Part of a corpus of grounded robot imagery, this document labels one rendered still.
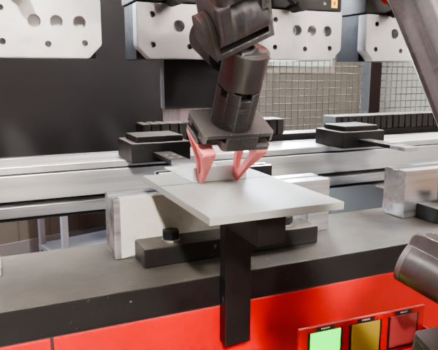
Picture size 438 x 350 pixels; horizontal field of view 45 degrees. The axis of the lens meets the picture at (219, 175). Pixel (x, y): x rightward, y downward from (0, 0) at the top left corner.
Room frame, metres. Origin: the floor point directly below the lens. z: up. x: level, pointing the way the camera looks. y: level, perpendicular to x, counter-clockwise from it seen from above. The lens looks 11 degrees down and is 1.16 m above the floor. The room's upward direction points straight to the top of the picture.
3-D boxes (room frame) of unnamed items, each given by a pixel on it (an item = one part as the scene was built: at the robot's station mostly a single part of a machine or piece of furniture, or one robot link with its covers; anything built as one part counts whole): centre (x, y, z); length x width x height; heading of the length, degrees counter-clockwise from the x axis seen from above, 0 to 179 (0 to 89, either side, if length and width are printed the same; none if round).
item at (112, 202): (0.87, -0.01, 0.92); 0.39 x 0.06 x 0.10; 114
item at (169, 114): (0.85, 0.04, 1.13); 0.10 x 0.02 x 0.10; 114
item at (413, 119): (1.53, -0.50, 1.02); 0.44 x 0.06 x 0.04; 114
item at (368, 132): (1.20, -0.34, 1.01); 0.26 x 0.12 x 0.05; 24
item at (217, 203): (0.72, -0.02, 1.00); 0.26 x 0.18 x 0.01; 24
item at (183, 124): (1.30, 0.02, 1.02); 0.37 x 0.06 x 0.04; 114
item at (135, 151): (1.00, 0.10, 1.01); 0.26 x 0.12 x 0.05; 24
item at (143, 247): (0.81, -0.02, 0.89); 0.30 x 0.05 x 0.03; 114
